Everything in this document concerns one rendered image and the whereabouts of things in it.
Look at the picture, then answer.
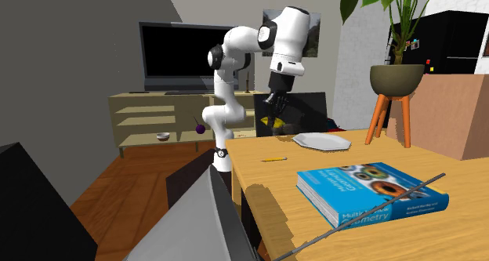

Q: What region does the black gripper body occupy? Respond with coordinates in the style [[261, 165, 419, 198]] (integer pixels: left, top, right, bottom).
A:
[[267, 71, 295, 98]]

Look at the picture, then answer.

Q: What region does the yellow wedge-shaped object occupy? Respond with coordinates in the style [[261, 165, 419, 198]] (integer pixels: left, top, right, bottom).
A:
[[259, 116, 286, 128]]

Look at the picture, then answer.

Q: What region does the black chair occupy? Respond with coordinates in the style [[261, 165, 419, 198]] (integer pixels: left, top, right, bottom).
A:
[[253, 92, 328, 138]]

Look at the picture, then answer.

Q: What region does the white plate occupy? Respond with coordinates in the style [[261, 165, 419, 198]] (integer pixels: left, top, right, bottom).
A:
[[292, 132, 353, 152]]

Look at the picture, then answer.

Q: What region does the blue book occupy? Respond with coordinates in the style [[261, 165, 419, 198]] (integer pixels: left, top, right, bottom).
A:
[[296, 161, 450, 230]]

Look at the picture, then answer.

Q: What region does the black flat television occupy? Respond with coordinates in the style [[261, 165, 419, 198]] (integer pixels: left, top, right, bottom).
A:
[[138, 21, 255, 92]]

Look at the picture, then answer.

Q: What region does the potted plant on orange stand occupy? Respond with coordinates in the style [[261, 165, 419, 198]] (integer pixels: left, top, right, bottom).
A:
[[321, 0, 441, 149]]

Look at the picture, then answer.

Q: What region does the dark robot stand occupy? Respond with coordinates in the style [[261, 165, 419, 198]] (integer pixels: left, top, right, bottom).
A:
[[165, 148, 234, 212]]

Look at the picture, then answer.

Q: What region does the beige television cabinet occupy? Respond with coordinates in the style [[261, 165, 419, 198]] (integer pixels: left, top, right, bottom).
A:
[[107, 90, 268, 159]]

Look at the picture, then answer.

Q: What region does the thin grey rod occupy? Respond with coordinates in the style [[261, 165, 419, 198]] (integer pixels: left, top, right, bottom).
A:
[[272, 172, 447, 261]]

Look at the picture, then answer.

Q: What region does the grey slanted panel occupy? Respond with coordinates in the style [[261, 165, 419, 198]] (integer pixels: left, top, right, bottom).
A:
[[121, 164, 262, 261]]

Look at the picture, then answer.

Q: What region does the brown cardboard box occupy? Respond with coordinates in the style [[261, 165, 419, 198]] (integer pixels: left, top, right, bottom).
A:
[[386, 73, 489, 161]]

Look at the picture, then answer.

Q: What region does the wooden table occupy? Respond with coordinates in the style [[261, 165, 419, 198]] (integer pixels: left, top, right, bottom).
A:
[[225, 128, 489, 261]]

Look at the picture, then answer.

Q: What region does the black refrigerator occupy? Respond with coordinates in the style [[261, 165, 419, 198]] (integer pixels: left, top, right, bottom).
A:
[[385, 9, 489, 76]]

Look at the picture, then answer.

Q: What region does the black angular block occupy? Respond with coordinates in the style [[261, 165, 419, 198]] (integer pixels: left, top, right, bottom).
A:
[[0, 141, 99, 261]]

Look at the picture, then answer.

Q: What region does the wall picture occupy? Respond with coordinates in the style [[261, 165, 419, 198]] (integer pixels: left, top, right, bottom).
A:
[[262, 9, 322, 59]]

